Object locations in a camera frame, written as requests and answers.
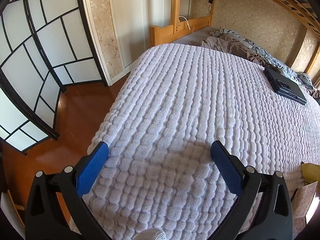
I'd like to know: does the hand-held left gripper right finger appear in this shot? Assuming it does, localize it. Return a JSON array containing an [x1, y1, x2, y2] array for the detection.
[[209, 140, 294, 240]]

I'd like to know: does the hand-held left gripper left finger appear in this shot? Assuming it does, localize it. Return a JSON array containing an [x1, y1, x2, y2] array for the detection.
[[24, 141, 110, 240]]

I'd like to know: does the yellow cardboard box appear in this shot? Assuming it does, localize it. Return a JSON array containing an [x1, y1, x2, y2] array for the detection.
[[301, 163, 320, 188]]

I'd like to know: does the printed paper sheet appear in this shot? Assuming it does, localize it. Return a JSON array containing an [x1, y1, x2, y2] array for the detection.
[[292, 181, 319, 218]]

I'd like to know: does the white knitted cloth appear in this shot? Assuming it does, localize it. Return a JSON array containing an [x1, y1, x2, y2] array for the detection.
[[135, 228, 167, 240]]

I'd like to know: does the white board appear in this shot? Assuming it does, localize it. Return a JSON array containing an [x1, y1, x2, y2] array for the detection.
[[0, 192, 25, 233]]

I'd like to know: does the white waffle blanket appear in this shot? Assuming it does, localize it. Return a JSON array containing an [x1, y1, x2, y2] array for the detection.
[[87, 44, 320, 240]]

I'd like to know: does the black flat case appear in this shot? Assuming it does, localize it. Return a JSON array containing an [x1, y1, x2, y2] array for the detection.
[[263, 66, 307, 105]]

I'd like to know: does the grey patterned duvet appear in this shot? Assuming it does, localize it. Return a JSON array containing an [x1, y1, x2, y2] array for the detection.
[[201, 29, 318, 96]]

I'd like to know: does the black framed folding screen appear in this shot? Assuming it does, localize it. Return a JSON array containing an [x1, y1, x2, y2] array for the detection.
[[0, 0, 110, 155]]

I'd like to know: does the grey mattress sheet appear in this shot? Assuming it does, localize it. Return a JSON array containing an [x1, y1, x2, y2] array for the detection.
[[172, 26, 213, 47]]

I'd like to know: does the white door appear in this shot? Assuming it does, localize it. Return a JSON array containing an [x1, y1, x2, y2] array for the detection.
[[107, 0, 151, 87]]

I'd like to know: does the wooden bunk bed frame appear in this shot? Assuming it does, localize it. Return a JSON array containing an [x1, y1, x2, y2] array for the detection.
[[149, 0, 320, 75]]

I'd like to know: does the white charging cable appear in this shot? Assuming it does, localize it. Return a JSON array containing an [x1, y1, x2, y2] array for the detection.
[[178, 16, 192, 32]]

